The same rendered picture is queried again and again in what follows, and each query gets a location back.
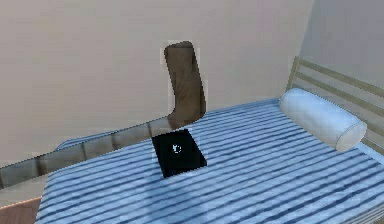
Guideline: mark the black closed laptop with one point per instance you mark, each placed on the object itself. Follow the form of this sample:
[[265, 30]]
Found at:
[[180, 155]]

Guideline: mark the blue striped bed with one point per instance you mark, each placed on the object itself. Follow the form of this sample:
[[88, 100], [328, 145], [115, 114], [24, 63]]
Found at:
[[266, 173]]

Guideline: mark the grey-brown long segmented bar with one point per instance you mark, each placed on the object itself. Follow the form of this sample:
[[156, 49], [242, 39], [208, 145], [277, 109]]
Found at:
[[93, 146]]

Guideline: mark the white bolster pillow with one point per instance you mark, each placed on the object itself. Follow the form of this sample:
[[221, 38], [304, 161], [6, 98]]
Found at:
[[320, 116]]

